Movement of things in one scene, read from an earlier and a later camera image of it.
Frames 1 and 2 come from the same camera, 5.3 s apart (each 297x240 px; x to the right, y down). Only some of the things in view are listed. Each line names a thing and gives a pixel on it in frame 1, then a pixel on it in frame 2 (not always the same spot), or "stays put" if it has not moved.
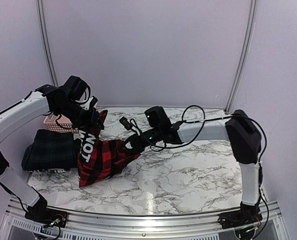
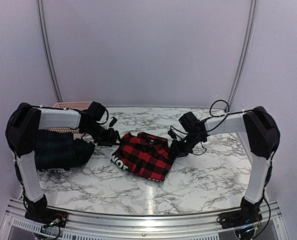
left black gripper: (91, 121) → (109, 141)
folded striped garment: (51, 170) stays put
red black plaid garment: (97, 158) → (145, 155)
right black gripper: (137, 144) → (178, 151)
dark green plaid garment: (51, 149) stays put
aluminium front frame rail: (16, 226) stays put
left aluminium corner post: (43, 24) stays put
